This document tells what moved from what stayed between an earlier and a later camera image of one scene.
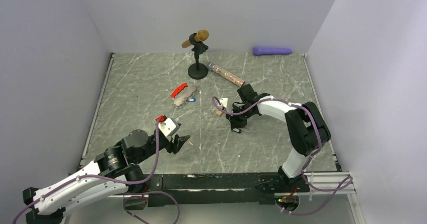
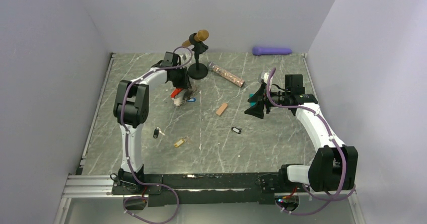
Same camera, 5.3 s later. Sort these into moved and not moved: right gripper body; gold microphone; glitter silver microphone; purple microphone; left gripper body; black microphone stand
Moved: left gripper body; right gripper body
Not moved: gold microphone; purple microphone; black microphone stand; glitter silver microphone
